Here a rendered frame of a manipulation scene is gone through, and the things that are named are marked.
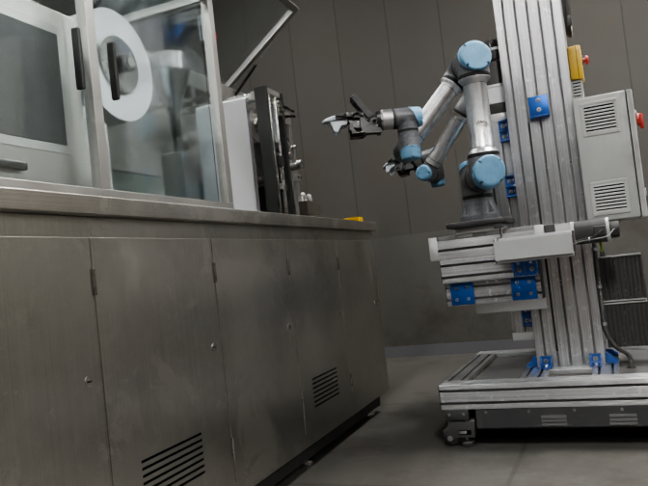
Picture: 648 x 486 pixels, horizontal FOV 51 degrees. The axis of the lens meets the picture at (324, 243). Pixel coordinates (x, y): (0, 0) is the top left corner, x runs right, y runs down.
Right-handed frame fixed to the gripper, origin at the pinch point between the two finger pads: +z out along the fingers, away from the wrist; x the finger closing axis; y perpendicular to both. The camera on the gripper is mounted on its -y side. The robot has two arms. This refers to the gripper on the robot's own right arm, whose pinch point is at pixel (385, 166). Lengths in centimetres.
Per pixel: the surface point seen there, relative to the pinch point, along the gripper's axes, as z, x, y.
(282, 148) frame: -13, -83, 40
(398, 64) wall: 63, 80, -150
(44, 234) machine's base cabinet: -72, -189, 138
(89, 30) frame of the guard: -65, -191, 85
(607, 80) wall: -68, 139, -122
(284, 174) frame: -12, -78, 49
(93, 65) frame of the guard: -64, -187, 92
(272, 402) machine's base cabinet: -41, -92, 147
